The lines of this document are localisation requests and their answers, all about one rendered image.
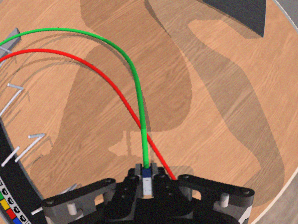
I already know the red cable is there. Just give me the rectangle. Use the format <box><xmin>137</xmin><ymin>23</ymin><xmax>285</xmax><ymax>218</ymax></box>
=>
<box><xmin>0</xmin><ymin>49</ymin><xmax>176</xmax><ymax>180</ymax></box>

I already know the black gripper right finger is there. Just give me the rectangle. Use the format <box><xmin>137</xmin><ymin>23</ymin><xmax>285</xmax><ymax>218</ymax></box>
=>
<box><xmin>150</xmin><ymin>163</ymin><xmax>255</xmax><ymax>224</ymax></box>

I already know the green patch cord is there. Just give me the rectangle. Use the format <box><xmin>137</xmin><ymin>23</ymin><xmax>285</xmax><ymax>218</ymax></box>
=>
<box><xmin>0</xmin><ymin>28</ymin><xmax>149</xmax><ymax>169</ymax></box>

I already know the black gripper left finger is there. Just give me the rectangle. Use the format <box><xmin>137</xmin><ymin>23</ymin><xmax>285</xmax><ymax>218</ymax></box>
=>
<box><xmin>41</xmin><ymin>163</ymin><xmax>144</xmax><ymax>224</ymax></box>

